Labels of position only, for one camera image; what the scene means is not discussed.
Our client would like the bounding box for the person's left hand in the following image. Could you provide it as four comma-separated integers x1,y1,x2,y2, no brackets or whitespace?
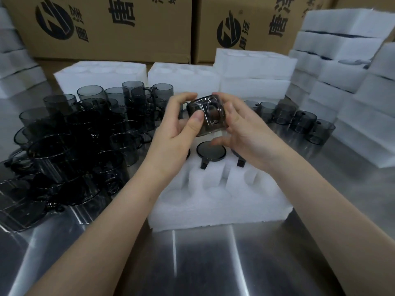
143,92,205,183

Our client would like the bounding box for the person's right hand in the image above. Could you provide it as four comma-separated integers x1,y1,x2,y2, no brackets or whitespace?
210,92,294,175

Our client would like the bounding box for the person's left forearm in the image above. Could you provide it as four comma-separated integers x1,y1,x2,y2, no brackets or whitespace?
26,163,175,296

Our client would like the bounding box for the person's right forearm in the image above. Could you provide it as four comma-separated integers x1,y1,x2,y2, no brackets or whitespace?
268,151,395,296

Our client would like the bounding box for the white foam slotted tray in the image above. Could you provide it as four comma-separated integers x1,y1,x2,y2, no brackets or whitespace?
148,62,221,98
214,48,298,80
220,77,292,104
148,150,294,233
53,60,148,99

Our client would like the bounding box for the brown printed cardboard box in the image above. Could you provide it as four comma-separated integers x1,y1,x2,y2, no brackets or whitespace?
5,0,193,64
335,0,395,13
193,0,337,64

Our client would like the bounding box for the tall stack of foam blocks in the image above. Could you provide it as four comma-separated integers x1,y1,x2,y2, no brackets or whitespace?
285,8,395,169

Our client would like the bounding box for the small stack of foam blocks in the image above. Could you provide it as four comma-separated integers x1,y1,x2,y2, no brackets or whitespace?
0,7,47,99

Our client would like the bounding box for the pile of grey handled mugs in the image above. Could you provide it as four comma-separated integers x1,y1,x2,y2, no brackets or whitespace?
0,81,186,233

